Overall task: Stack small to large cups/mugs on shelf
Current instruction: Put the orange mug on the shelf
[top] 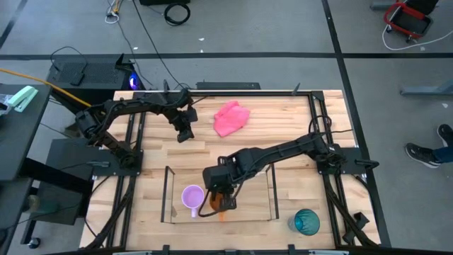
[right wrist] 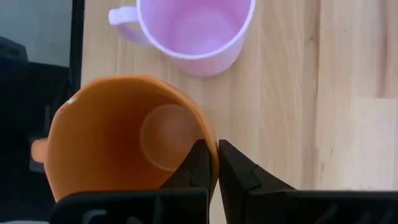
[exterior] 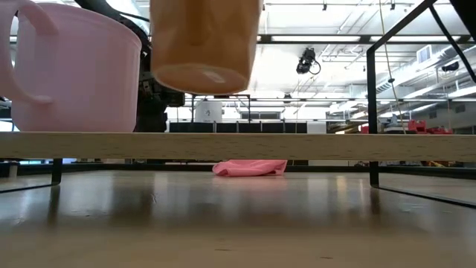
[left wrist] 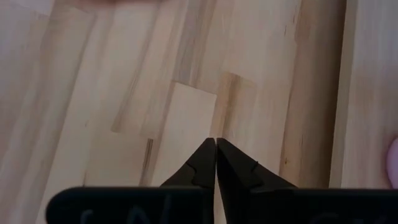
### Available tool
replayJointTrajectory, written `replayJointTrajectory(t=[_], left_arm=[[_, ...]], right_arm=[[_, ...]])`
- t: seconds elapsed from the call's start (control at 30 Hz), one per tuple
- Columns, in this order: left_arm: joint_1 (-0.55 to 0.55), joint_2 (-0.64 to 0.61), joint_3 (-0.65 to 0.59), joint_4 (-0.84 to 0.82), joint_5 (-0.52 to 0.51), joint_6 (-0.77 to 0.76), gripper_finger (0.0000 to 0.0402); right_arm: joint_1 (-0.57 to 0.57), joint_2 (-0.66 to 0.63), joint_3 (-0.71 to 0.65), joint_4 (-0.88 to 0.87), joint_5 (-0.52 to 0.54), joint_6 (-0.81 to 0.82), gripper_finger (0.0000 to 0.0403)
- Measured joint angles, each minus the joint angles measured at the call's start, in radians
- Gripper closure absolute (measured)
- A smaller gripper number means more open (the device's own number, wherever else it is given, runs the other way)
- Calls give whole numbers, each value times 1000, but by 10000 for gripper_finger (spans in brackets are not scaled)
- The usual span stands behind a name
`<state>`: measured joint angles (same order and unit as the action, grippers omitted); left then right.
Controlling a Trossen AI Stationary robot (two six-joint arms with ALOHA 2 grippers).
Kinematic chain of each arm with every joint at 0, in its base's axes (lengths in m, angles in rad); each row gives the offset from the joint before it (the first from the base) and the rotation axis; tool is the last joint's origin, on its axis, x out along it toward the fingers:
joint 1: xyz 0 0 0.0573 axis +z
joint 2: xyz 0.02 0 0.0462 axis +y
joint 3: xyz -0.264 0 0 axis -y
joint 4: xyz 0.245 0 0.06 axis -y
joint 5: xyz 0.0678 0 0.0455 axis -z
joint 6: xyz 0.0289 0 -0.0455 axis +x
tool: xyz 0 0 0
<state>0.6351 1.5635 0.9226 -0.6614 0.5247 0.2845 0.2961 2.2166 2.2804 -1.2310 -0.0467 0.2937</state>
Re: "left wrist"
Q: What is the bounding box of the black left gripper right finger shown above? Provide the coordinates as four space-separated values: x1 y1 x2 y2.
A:
216 137 398 224

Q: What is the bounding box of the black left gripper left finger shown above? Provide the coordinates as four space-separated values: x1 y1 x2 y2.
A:
45 137 217 224

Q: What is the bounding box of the pink plastic mug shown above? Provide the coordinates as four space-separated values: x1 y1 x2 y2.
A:
386 138 398 190

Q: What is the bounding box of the light wooden shelf board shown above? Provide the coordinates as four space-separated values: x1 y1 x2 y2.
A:
278 0 398 190

